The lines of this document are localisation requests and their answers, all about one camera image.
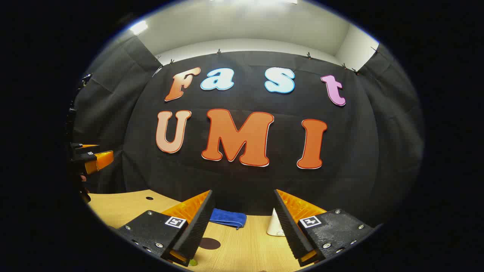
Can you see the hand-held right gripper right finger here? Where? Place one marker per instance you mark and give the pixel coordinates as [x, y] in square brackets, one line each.
[289, 230]

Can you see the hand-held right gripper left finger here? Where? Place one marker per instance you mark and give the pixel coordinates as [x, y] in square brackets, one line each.
[196, 230]

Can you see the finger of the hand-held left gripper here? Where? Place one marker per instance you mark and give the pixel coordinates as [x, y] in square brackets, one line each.
[81, 158]
[81, 146]

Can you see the brown round coaster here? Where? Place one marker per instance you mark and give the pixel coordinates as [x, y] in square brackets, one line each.
[210, 243]

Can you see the white toaster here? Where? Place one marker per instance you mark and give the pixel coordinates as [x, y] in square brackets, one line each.
[274, 226]

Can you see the blue towel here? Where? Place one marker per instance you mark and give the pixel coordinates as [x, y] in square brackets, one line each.
[227, 218]

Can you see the black backdrop cloth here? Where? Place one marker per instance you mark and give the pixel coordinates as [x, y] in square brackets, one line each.
[143, 170]

